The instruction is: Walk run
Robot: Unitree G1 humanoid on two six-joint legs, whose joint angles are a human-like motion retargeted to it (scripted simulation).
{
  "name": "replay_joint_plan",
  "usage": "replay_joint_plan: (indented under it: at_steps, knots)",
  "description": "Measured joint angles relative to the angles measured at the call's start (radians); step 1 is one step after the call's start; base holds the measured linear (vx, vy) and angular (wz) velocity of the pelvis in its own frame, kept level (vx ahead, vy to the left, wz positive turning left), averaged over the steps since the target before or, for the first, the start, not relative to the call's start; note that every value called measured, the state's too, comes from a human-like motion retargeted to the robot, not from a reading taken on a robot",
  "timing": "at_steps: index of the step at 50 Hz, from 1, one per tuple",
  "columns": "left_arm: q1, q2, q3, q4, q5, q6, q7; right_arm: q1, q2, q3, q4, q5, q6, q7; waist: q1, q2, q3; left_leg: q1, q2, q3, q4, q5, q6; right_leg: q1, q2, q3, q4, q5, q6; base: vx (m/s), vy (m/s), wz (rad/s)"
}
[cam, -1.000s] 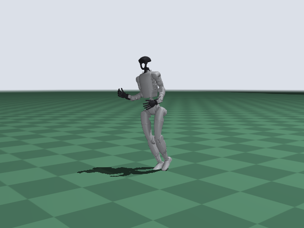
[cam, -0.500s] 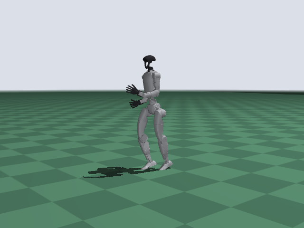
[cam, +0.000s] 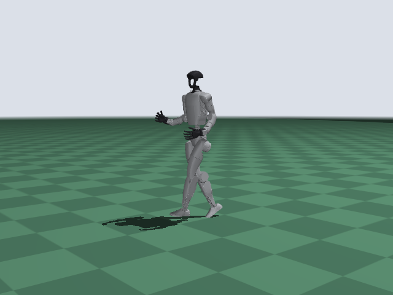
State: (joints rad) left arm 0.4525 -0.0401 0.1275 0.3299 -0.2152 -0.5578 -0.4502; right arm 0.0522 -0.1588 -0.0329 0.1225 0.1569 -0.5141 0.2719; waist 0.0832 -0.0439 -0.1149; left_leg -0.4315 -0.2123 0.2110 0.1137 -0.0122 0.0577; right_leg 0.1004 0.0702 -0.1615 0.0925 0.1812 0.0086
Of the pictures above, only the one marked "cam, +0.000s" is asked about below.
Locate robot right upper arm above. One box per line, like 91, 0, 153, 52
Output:
181, 95, 187, 122

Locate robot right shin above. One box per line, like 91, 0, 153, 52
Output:
198, 180, 216, 209

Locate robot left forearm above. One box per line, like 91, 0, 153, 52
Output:
202, 114, 217, 135

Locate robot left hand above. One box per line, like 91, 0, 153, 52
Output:
184, 127, 205, 140

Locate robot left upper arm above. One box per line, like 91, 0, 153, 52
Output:
199, 93, 215, 120

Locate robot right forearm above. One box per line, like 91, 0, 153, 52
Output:
167, 116, 183, 126

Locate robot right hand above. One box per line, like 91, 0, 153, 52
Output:
155, 111, 169, 125

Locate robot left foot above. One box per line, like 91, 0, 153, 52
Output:
170, 209, 190, 217

